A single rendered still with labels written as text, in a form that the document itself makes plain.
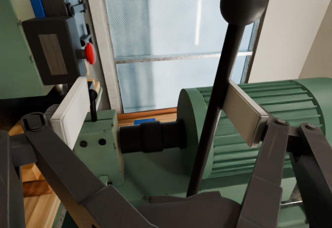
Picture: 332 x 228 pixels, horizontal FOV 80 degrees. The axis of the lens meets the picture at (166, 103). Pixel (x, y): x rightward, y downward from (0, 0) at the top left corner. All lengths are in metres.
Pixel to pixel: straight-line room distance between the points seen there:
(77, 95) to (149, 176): 0.30
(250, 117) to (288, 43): 2.07
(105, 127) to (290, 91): 0.33
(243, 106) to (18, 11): 0.26
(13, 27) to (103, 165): 0.24
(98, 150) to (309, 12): 2.08
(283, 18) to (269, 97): 1.72
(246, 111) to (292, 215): 0.41
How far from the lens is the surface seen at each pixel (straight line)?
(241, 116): 0.18
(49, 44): 0.28
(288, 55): 2.28
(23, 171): 0.28
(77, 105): 0.17
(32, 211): 0.33
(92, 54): 0.30
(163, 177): 0.43
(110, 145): 0.36
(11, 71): 0.31
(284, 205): 0.55
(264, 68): 2.20
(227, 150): 0.34
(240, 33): 0.18
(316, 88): 0.45
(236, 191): 0.45
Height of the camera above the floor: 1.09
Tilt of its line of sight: 6 degrees up
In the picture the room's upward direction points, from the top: 85 degrees clockwise
